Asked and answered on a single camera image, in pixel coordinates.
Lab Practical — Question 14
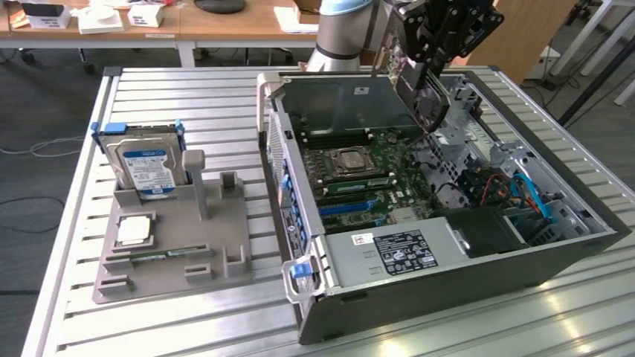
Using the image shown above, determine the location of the low-profile Nvidia graphics card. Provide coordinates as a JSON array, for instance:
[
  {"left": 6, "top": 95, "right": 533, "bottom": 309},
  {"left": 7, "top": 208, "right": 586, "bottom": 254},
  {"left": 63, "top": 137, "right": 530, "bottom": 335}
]
[{"left": 370, "top": 20, "right": 454, "bottom": 134}]

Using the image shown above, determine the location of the wooden cabinet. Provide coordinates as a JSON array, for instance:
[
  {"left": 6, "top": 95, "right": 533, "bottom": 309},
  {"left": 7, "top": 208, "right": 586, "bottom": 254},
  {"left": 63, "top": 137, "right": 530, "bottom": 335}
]
[{"left": 446, "top": 0, "right": 582, "bottom": 86}]

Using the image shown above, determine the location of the white power box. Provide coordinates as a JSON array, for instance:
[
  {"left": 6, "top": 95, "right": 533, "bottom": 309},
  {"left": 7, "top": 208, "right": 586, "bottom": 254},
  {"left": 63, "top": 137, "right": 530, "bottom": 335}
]
[{"left": 538, "top": 45, "right": 564, "bottom": 80}]

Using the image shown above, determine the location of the brown cardboard box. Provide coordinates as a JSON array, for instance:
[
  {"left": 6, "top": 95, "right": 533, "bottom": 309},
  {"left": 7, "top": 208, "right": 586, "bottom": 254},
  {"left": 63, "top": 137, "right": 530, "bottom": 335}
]
[{"left": 293, "top": 0, "right": 322, "bottom": 16}]

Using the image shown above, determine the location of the white paper stack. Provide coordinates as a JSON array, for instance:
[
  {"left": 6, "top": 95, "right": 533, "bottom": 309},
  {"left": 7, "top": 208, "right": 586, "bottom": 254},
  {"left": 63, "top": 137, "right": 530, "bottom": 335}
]
[{"left": 274, "top": 6, "right": 319, "bottom": 35}]

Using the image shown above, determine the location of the dark metal drive cover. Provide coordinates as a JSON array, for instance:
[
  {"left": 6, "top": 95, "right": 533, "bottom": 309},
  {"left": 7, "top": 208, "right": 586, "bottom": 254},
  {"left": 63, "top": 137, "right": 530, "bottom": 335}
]
[{"left": 278, "top": 78, "right": 426, "bottom": 132}]

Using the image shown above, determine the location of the black slanted pole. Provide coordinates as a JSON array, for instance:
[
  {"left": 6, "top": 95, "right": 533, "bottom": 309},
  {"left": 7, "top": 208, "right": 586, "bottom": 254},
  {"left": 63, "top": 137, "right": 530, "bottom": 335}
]
[{"left": 556, "top": 35, "right": 635, "bottom": 127}]

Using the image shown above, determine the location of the perforated silver drive cage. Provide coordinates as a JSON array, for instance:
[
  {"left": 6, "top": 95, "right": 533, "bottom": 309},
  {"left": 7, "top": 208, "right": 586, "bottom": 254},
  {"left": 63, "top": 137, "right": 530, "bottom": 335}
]
[{"left": 421, "top": 74, "right": 501, "bottom": 209}]

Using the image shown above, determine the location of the installed CPU with thermal paste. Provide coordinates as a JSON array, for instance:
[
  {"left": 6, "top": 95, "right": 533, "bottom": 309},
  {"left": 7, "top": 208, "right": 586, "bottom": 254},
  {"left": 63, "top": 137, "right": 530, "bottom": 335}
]
[{"left": 343, "top": 152, "right": 371, "bottom": 170}]

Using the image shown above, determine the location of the metal CPU socket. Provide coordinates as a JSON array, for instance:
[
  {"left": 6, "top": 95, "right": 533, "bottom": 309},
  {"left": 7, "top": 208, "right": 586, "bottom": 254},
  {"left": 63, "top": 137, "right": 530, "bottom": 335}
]
[{"left": 329, "top": 147, "right": 387, "bottom": 179}]

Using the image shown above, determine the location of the green Dell motherboard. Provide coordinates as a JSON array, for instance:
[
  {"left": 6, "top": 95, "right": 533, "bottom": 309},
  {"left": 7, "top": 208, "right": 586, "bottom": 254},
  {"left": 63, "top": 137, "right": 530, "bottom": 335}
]
[{"left": 297, "top": 126, "right": 447, "bottom": 235}]

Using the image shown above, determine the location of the black round object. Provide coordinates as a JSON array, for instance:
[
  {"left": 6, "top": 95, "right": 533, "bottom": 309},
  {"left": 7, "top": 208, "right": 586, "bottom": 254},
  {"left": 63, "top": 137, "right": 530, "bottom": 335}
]
[{"left": 193, "top": 0, "right": 249, "bottom": 15}]

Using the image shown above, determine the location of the installed green RAM stick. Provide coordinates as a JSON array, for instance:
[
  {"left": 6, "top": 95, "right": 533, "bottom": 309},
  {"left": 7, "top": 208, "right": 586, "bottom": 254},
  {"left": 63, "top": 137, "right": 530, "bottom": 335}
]
[{"left": 325, "top": 177, "right": 393, "bottom": 195}]

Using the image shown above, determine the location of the small silver chipset heatsink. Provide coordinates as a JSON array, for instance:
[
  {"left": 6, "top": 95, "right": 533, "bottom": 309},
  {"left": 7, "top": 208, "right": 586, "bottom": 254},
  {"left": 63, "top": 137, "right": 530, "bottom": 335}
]
[{"left": 394, "top": 208, "right": 423, "bottom": 225}]

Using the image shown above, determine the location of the blue long expansion slot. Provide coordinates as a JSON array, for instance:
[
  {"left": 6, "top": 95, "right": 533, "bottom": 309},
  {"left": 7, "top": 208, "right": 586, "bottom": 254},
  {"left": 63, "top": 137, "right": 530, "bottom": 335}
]
[{"left": 317, "top": 202, "right": 378, "bottom": 217}]

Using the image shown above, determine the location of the small white printed box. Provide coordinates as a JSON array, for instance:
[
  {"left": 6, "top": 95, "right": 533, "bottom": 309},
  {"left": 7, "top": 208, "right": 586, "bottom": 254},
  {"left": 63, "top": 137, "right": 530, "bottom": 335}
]
[{"left": 127, "top": 5, "right": 166, "bottom": 28}]

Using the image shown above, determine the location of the black fan shroud box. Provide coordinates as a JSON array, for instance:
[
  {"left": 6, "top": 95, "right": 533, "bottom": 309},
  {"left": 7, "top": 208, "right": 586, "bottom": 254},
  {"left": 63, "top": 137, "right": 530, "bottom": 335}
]
[{"left": 445, "top": 207, "right": 529, "bottom": 260}]

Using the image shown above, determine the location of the silver disk bay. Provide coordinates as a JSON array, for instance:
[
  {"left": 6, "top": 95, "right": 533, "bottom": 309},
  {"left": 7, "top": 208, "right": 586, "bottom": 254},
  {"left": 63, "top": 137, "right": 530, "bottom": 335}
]
[{"left": 496, "top": 143, "right": 605, "bottom": 248}]

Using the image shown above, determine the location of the grey power supply unit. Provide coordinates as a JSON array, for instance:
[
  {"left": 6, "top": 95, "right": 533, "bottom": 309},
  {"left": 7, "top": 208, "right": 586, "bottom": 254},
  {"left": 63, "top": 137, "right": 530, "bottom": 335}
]
[{"left": 322, "top": 217, "right": 472, "bottom": 290}]

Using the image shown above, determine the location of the white round item on box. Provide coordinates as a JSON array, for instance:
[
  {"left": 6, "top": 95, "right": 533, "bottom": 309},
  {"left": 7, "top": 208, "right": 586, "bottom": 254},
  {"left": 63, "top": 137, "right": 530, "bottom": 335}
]
[{"left": 77, "top": 5, "right": 126, "bottom": 35}]

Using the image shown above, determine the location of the hard disk in blue caddy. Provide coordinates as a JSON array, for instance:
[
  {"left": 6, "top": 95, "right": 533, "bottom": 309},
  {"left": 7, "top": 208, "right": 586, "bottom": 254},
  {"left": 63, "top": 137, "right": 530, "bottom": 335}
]
[{"left": 91, "top": 119, "right": 189, "bottom": 199}]

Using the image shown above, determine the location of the black office chair base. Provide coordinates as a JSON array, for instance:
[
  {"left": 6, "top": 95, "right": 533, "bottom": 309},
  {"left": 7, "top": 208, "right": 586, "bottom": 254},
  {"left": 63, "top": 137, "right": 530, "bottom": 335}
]
[{"left": 18, "top": 48, "right": 99, "bottom": 75}]

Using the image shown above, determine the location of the grey plastic parts rack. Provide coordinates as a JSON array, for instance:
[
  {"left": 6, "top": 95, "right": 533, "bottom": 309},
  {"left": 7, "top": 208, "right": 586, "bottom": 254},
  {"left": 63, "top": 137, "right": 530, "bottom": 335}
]
[{"left": 91, "top": 148, "right": 258, "bottom": 306}]

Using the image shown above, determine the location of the open black PC case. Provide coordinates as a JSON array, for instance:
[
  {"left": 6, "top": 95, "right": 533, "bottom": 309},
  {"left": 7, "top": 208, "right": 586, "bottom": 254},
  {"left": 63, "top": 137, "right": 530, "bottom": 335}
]
[{"left": 255, "top": 68, "right": 634, "bottom": 345}]

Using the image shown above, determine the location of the white box with black lid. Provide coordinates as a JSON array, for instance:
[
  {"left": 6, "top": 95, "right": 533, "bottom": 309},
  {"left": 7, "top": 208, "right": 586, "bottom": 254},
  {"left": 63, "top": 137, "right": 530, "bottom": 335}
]
[{"left": 21, "top": 1, "right": 73, "bottom": 30}]

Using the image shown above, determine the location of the spare silver CPU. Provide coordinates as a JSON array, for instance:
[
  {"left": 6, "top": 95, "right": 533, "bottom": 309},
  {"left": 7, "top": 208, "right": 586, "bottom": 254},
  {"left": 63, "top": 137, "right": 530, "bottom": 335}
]
[{"left": 117, "top": 216, "right": 154, "bottom": 246}]

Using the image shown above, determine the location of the orange packet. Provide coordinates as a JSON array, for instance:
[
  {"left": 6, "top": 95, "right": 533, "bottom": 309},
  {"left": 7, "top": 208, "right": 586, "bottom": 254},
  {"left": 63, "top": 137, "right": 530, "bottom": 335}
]
[{"left": 7, "top": 5, "right": 33, "bottom": 30}]

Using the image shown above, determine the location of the spare green RAM stick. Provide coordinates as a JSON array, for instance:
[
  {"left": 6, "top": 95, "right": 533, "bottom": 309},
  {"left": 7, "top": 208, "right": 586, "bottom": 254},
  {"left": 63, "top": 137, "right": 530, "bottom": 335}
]
[{"left": 107, "top": 247, "right": 210, "bottom": 263}]

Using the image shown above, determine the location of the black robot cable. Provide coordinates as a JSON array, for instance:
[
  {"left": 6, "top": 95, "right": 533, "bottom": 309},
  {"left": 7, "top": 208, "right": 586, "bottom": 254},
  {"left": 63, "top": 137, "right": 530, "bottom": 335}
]
[{"left": 365, "top": 0, "right": 382, "bottom": 51}]

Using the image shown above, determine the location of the white table frame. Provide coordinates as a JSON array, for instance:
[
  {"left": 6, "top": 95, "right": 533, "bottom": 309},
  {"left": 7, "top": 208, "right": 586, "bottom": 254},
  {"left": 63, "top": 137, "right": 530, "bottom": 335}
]
[{"left": 549, "top": 0, "right": 635, "bottom": 107}]

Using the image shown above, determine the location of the wooden desk with white frame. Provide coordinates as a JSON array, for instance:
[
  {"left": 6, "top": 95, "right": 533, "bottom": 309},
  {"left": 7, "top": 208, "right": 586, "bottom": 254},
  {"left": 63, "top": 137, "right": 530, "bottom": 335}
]
[
  {"left": 177, "top": 0, "right": 323, "bottom": 68},
  {"left": 0, "top": 0, "right": 183, "bottom": 70}
]

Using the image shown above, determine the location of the orange SATA wire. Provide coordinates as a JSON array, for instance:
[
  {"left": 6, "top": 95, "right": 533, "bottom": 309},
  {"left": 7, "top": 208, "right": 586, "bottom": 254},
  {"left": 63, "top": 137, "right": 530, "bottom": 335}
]
[{"left": 484, "top": 173, "right": 545, "bottom": 215}]

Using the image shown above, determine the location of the blue SATA wire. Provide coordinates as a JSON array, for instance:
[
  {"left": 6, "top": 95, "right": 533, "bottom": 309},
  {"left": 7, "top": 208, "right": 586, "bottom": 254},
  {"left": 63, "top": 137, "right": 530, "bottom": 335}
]
[{"left": 510, "top": 171, "right": 560, "bottom": 226}]

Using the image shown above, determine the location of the white floor cable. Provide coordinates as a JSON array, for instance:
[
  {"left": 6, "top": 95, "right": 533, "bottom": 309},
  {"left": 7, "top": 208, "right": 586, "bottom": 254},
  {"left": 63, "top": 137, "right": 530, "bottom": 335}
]
[{"left": 0, "top": 135, "right": 89, "bottom": 157}]

